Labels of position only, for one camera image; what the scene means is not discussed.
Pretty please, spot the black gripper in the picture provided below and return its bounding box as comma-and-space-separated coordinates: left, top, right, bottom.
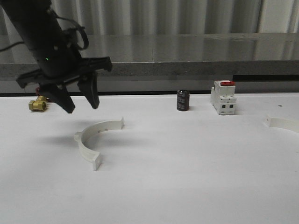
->
16, 56, 112, 113

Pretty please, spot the white half-ring pipe clamp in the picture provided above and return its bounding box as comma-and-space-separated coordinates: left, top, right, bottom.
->
74, 117, 124, 171
265, 115, 299, 133

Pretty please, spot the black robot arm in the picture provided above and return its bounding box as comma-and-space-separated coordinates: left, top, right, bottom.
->
0, 0, 113, 113

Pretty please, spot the brass valve red handwheel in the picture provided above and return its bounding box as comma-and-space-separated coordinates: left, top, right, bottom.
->
28, 87, 53, 112

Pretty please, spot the grey stone ledge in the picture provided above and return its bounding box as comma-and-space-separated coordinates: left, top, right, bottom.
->
0, 33, 299, 78

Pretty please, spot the black cylindrical capacitor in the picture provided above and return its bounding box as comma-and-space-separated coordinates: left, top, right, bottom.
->
177, 90, 190, 112

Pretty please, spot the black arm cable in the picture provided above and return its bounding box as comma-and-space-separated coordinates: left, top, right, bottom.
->
0, 9, 89, 52

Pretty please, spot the white circuit breaker red switch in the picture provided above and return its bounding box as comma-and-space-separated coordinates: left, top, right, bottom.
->
210, 80, 236, 115

